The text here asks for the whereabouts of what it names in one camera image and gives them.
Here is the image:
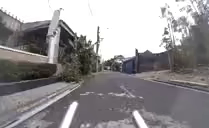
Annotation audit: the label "grey asphalt road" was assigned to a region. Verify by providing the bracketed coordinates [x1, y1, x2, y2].
[11, 70, 209, 128]

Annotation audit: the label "bare earth verge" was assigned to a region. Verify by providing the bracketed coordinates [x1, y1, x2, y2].
[135, 66, 209, 92]

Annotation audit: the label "green bushes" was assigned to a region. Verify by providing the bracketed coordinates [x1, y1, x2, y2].
[58, 34, 98, 84]

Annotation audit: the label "low dark wall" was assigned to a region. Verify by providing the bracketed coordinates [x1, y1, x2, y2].
[0, 43, 64, 98]

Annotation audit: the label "pale concrete kerb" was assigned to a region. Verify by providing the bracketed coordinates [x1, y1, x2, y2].
[1, 83, 82, 128]

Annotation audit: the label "distant trees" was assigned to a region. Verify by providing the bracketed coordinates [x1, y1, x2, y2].
[103, 54, 126, 72]

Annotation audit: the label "grey concrete pavement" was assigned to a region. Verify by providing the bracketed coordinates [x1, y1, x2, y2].
[0, 81, 76, 128]

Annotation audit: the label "robot's own part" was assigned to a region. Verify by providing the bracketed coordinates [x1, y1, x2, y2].
[59, 101, 79, 128]
[132, 110, 149, 128]

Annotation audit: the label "dark blue wall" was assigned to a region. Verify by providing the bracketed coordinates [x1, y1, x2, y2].
[121, 48, 172, 75]

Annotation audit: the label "building with dark roof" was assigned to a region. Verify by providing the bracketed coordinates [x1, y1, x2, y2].
[0, 3, 78, 58]

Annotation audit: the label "wooden utility pole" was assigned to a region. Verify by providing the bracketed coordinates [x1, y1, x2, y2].
[95, 25, 102, 74]

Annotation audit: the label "pale concrete pole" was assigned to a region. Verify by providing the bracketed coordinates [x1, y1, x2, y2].
[45, 8, 64, 65]

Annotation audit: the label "overhead wires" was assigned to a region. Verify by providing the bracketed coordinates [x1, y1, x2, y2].
[46, 0, 95, 18]

